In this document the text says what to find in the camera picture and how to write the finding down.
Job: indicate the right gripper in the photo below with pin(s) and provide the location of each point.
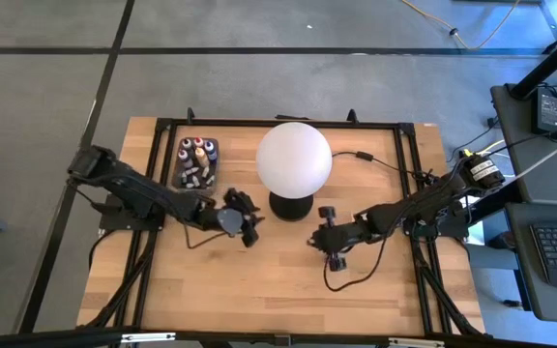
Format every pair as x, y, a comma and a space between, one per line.
343, 236

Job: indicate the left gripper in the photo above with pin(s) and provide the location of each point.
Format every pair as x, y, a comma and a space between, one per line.
225, 220

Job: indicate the small blue food coloring bottle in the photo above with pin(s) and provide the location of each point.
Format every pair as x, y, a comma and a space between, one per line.
210, 180

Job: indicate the small dark food coloring bottle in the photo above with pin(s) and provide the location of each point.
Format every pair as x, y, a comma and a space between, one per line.
205, 172

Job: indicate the large blue food coloring bottle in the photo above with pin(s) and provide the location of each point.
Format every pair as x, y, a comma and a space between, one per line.
210, 150

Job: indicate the small black food coloring bottle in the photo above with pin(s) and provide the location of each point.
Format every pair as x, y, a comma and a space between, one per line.
184, 179

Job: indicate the large purple food coloring bottle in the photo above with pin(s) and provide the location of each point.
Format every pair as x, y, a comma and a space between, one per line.
184, 157

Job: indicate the large red food coloring bottle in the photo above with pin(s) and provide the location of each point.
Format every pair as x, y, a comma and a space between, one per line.
198, 142

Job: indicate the large black food coloring bottle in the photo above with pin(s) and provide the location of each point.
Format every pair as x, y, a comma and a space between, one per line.
186, 143

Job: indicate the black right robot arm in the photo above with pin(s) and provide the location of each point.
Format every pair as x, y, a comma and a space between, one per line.
428, 198

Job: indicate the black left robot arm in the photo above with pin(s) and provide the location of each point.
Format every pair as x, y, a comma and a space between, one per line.
133, 188

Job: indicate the gray plastic bin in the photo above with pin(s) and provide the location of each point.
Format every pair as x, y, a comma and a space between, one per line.
214, 169

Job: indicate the white globe lamp black base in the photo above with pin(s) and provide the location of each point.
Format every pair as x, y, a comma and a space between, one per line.
294, 159

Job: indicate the yellow plug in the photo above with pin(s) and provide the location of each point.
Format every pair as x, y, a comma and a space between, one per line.
467, 153

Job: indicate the gray side desk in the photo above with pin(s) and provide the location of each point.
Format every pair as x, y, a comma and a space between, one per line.
539, 169
525, 290

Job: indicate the black power adapter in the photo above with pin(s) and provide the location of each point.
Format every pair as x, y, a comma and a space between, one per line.
548, 111

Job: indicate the thick black pole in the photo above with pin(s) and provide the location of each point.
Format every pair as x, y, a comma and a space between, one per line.
549, 60

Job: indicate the silver metal bracket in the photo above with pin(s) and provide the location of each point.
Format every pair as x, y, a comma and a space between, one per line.
148, 337
416, 342

